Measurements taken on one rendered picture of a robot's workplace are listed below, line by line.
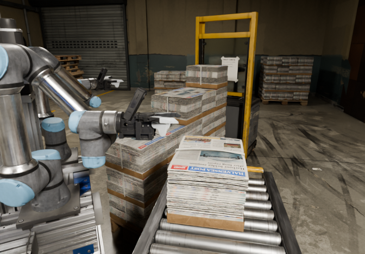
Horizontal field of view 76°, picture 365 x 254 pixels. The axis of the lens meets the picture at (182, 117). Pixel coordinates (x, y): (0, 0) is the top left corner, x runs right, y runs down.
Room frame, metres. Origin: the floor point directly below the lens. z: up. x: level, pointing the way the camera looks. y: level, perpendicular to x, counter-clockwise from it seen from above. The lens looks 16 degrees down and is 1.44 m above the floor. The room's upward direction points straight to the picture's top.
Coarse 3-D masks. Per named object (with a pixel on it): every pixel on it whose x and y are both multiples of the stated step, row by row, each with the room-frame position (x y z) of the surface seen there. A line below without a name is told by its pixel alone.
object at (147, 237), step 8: (160, 200) 0.91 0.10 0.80; (160, 208) 0.85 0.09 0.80; (152, 216) 0.81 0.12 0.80; (160, 216) 0.81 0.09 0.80; (152, 224) 0.76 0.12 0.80; (144, 232) 0.72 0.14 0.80; (152, 232) 0.72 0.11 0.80; (144, 240) 0.68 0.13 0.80; (152, 240) 0.68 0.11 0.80; (136, 248) 0.65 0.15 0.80; (144, 248) 0.65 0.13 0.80
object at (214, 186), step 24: (168, 168) 0.77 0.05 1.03; (192, 168) 0.77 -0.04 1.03; (216, 168) 0.77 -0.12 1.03; (240, 168) 0.77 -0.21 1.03; (168, 192) 0.76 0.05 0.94; (192, 192) 0.75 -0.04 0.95; (216, 192) 0.74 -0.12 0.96; (240, 192) 0.72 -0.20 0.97; (216, 216) 0.73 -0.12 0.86; (240, 216) 0.72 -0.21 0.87
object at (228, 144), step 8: (184, 136) 1.10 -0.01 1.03; (192, 136) 1.10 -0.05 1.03; (200, 136) 1.10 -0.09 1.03; (208, 136) 1.10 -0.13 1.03; (184, 144) 1.00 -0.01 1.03; (192, 144) 1.00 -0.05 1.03; (200, 144) 1.00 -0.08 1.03; (208, 144) 1.00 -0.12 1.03; (216, 144) 1.00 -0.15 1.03; (224, 144) 1.00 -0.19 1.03; (232, 144) 1.00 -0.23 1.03; (240, 144) 1.00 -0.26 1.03
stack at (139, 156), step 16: (176, 128) 1.84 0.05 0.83; (192, 128) 1.99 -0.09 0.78; (208, 128) 2.26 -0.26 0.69; (112, 144) 1.56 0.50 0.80; (128, 144) 1.49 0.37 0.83; (144, 144) 1.49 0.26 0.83; (160, 144) 1.59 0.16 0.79; (176, 144) 1.76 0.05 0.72; (112, 160) 1.56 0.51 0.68; (128, 160) 1.48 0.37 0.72; (144, 160) 1.44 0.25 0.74; (160, 160) 1.58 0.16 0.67; (112, 176) 1.58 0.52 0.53; (128, 176) 1.48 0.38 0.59; (160, 176) 1.57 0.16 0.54; (128, 192) 1.49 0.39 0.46; (144, 192) 1.42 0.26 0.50; (112, 208) 1.60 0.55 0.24; (128, 208) 1.50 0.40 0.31; (144, 208) 1.43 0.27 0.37; (112, 224) 1.60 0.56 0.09; (144, 224) 1.43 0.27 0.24; (128, 240) 1.51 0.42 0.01
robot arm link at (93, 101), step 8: (32, 48) 1.34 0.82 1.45; (40, 48) 1.34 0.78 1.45; (48, 56) 1.33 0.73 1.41; (56, 64) 1.35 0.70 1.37; (56, 72) 1.35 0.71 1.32; (64, 72) 1.38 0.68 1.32; (64, 80) 1.39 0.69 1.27; (72, 80) 1.41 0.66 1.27; (72, 88) 1.42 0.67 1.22; (80, 88) 1.45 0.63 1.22; (80, 96) 1.46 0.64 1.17; (88, 96) 1.48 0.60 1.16; (96, 96) 1.53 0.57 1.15; (88, 104) 1.50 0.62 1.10; (96, 104) 1.50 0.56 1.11
